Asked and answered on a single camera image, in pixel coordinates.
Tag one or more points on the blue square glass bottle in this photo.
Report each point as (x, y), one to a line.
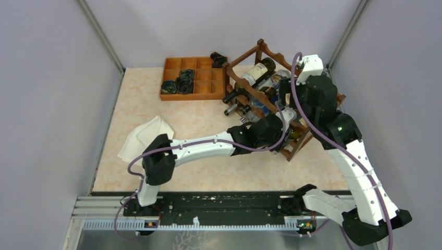
(251, 116)

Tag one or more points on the green bottle front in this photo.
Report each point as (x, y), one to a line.
(256, 74)

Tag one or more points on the small clear labelled bottle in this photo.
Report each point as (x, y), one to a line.
(274, 80)

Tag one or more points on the green wine bottle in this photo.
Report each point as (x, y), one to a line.
(295, 133)

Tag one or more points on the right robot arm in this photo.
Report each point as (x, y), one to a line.
(373, 216)

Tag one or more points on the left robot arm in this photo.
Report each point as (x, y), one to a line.
(163, 155)

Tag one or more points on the wooden wine rack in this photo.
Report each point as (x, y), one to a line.
(236, 69)

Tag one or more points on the wooden compartment tray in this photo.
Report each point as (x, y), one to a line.
(209, 83)

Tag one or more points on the black part in tray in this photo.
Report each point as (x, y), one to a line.
(185, 81)

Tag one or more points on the black part behind tray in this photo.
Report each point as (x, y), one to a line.
(218, 60)

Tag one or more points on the white folded cloth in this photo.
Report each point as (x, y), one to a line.
(142, 136)

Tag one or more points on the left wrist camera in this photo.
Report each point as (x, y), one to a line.
(288, 115)

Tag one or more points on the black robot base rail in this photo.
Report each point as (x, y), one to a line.
(221, 208)

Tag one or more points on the white cable duct strip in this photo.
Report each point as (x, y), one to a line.
(290, 224)

